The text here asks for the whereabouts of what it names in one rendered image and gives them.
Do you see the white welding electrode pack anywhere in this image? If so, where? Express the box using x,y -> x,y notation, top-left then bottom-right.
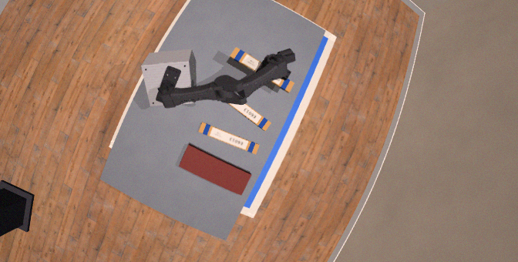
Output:
228,103 -> 271,131

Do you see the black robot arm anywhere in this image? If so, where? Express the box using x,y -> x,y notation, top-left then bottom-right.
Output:
156,49 -> 295,108

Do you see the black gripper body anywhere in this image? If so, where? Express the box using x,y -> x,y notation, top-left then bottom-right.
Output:
256,55 -> 269,72

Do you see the white electrode pack with blue and orange bands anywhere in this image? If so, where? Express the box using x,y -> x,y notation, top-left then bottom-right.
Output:
199,122 -> 259,154

